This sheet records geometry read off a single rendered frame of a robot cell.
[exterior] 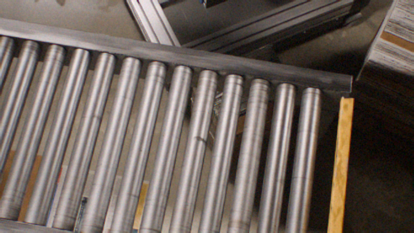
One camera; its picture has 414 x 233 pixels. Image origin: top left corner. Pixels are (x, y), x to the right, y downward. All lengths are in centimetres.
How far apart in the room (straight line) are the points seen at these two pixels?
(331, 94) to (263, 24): 77
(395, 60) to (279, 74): 51
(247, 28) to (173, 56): 76
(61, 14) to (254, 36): 82
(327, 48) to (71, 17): 104
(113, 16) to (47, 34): 98
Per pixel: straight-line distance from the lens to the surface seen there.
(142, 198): 223
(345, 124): 149
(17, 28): 163
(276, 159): 144
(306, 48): 251
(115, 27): 253
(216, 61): 153
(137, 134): 146
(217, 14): 230
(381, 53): 193
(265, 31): 226
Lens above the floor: 215
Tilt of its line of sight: 67 degrees down
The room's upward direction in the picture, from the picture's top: 5 degrees clockwise
